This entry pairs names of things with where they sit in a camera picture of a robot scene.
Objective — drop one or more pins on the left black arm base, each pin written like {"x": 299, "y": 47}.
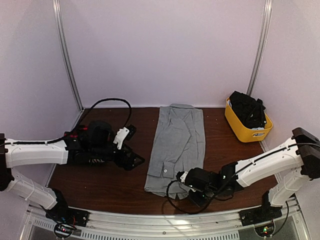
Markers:
{"x": 66, "y": 219}

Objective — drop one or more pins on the yellow plastic basket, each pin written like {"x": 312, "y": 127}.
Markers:
{"x": 244, "y": 134}

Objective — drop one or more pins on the black clothes in basket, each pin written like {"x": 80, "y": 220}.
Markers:
{"x": 250, "y": 111}

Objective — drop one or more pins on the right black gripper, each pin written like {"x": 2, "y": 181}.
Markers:
{"x": 200, "y": 202}

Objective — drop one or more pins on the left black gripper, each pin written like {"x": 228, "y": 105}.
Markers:
{"x": 128, "y": 165}

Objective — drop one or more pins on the left aluminium frame post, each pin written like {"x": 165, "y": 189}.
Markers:
{"x": 65, "y": 53}

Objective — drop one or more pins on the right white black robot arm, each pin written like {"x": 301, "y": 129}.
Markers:
{"x": 300, "y": 154}

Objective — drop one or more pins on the aluminium frame post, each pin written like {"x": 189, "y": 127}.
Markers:
{"x": 65, "y": 53}
{"x": 264, "y": 32}

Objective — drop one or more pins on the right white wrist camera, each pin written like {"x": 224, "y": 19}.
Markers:
{"x": 181, "y": 176}

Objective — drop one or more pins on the right aluminium frame post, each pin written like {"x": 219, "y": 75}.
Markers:
{"x": 264, "y": 32}

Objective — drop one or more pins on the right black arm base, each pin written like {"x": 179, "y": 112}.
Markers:
{"x": 262, "y": 217}

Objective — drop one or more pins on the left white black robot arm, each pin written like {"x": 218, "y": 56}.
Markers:
{"x": 14, "y": 153}

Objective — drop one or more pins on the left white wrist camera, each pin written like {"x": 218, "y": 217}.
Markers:
{"x": 125, "y": 133}

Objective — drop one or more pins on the front aluminium rail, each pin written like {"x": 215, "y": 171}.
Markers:
{"x": 221, "y": 225}

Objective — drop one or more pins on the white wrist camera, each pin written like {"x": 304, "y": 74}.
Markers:
{"x": 125, "y": 133}
{"x": 181, "y": 176}

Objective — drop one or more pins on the grey long sleeve shirt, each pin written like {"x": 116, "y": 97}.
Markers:
{"x": 179, "y": 145}

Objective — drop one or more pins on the red black plaid shirt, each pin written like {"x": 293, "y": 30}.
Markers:
{"x": 80, "y": 144}

